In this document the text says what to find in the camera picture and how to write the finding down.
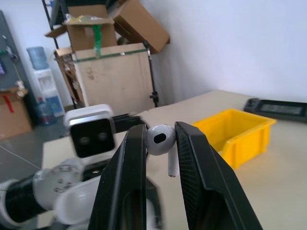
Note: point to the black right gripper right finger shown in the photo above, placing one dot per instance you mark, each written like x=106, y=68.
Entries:
x=206, y=191

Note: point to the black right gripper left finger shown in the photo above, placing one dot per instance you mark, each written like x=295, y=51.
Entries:
x=124, y=182

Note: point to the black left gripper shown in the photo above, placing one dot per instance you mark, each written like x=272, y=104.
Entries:
x=96, y=171

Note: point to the white earbud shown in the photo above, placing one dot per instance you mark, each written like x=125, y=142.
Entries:
x=159, y=146

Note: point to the yellow plastic bin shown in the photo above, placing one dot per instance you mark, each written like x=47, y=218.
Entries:
x=247, y=143

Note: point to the black light stand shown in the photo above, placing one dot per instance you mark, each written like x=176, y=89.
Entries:
x=153, y=94

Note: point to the blue water jug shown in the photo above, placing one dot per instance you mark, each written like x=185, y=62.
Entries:
x=46, y=112
x=37, y=57

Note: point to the black flat electronic device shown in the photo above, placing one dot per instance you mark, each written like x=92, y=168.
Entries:
x=278, y=109

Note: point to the leaning flat cardboard sheets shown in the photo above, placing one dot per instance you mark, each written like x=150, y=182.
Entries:
x=65, y=72

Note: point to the white water dispenser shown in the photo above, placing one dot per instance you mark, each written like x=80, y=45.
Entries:
x=46, y=83

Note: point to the red-taped cardboard box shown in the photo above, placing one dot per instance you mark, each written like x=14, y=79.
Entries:
x=14, y=119

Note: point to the tilted brown cardboard box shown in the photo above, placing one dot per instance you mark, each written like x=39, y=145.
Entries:
x=144, y=26

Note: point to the open brown cardboard box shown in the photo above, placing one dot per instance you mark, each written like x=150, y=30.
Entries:
x=81, y=36

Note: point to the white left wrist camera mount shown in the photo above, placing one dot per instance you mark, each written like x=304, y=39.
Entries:
x=91, y=115

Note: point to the black metal shelf frame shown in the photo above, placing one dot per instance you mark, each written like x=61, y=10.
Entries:
x=48, y=19

